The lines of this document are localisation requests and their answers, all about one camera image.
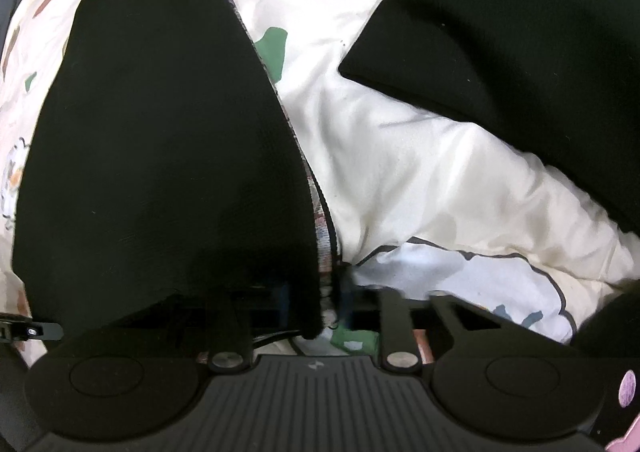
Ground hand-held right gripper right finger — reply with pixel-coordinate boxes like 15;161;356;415
336;266;516;373

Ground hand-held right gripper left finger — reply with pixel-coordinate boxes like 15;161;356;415
129;282;302;373

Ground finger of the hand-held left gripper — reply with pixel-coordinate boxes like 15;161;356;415
0;312;64;344

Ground black pants with bear print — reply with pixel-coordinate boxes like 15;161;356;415
12;0;341;340

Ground folded black clothes stack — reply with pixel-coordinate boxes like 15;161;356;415
339;0;640;233

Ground cream printed bed sheet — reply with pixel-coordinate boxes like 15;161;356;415
0;0;640;368

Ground black pink-print clothing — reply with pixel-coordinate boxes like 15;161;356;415
570;289;640;452

